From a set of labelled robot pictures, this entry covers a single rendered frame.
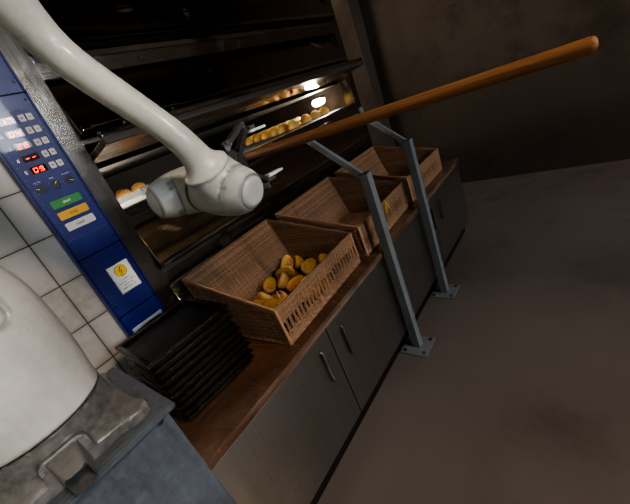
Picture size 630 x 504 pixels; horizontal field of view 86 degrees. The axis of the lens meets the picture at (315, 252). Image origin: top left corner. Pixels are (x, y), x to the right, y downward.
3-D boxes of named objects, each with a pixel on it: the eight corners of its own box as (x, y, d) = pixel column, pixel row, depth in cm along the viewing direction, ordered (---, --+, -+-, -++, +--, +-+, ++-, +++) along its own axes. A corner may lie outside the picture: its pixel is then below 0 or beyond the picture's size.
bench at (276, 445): (189, 512, 140) (108, 417, 118) (406, 234, 300) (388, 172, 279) (285, 600, 103) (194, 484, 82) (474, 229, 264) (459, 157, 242)
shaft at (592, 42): (599, 51, 60) (598, 32, 59) (599, 53, 58) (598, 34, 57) (155, 188, 171) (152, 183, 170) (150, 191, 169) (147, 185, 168)
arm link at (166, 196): (199, 198, 93) (231, 201, 86) (150, 224, 83) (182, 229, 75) (184, 160, 88) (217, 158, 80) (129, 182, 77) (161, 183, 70)
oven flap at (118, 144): (106, 144, 107) (91, 165, 121) (364, 63, 226) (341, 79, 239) (101, 136, 106) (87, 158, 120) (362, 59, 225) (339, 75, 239)
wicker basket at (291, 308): (209, 333, 146) (177, 279, 136) (285, 263, 184) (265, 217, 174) (292, 348, 115) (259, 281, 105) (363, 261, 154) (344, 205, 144)
